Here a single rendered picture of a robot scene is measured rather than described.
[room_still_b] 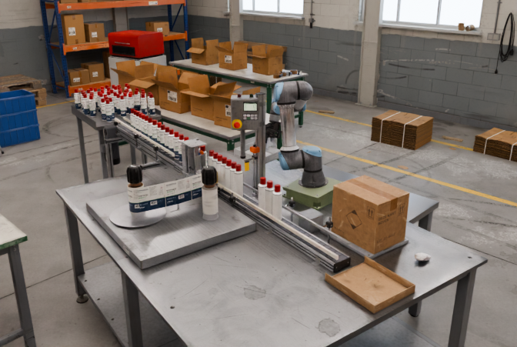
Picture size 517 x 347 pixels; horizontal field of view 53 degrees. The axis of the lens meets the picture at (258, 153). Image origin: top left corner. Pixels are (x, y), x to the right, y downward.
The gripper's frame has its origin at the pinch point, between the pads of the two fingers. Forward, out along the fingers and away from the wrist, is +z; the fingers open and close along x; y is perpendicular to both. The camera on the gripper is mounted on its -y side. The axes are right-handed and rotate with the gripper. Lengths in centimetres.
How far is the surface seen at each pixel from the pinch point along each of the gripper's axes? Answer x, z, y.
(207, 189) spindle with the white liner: -90, 14, 33
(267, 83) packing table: 248, -37, -206
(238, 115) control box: -62, -26, 23
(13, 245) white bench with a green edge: -154, 61, -45
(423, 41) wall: 480, -132, -104
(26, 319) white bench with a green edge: -142, 108, -46
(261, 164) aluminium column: -46, 2, 32
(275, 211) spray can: -65, 21, 62
